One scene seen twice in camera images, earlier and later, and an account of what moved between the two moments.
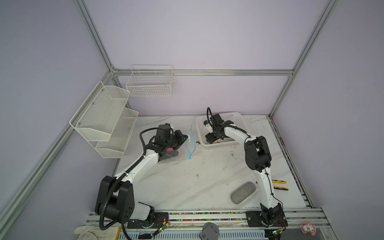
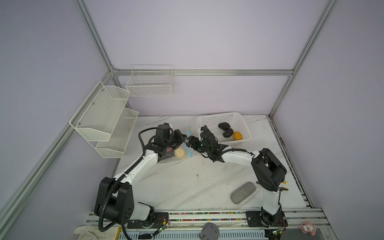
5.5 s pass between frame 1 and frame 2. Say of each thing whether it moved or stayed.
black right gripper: moved
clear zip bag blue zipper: stayed
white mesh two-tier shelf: stayed
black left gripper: stayed
